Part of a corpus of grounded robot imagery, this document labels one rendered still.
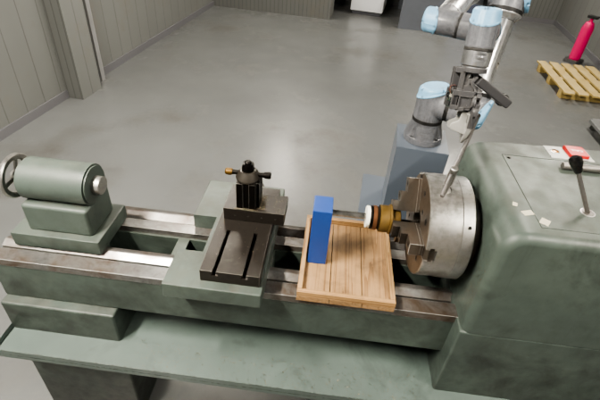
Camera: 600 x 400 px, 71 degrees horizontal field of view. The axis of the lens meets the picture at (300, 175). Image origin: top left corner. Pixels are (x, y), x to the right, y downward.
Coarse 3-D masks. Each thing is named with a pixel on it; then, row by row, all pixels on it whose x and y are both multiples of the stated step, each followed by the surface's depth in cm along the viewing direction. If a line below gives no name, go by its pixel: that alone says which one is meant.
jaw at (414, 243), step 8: (392, 224) 126; (400, 224) 126; (408, 224) 126; (416, 224) 126; (392, 232) 126; (400, 232) 123; (408, 232) 122; (416, 232) 123; (400, 240) 123; (408, 240) 120; (416, 240) 119; (408, 248) 119; (416, 248) 119; (424, 248) 118; (424, 256) 118; (432, 256) 118
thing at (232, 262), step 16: (272, 192) 156; (224, 224) 140; (240, 224) 140; (256, 224) 141; (224, 240) 136; (240, 240) 134; (256, 240) 135; (208, 256) 128; (224, 256) 128; (240, 256) 129; (256, 256) 129; (208, 272) 124; (224, 272) 123; (240, 272) 124; (256, 272) 124
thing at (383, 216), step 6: (390, 204) 130; (372, 210) 128; (378, 210) 128; (384, 210) 128; (390, 210) 128; (396, 210) 130; (372, 216) 127; (378, 216) 128; (384, 216) 127; (390, 216) 127; (396, 216) 128; (372, 222) 128; (378, 222) 128; (384, 222) 127; (390, 222) 126; (372, 228) 129; (378, 228) 129; (384, 228) 128; (390, 228) 127
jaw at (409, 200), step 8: (408, 184) 129; (416, 184) 129; (400, 192) 130; (408, 192) 129; (416, 192) 129; (392, 200) 131; (400, 200) 129; (408, 200) 129; (416, 200) 129; (400, 208) 129; (408, 208) 129; (416, 208) 129
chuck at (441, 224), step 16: (432, 176) 124; (432, 192) 118; (432, 208) 116; (448, 208) 116; (432, 224) 115; (448, 224) 115; (432, 240) 115; (448, 240) 115; (416, 256) 126; (448, 256) 116; (416, 272) 124; (432, 272) 122; (448, 272) 121
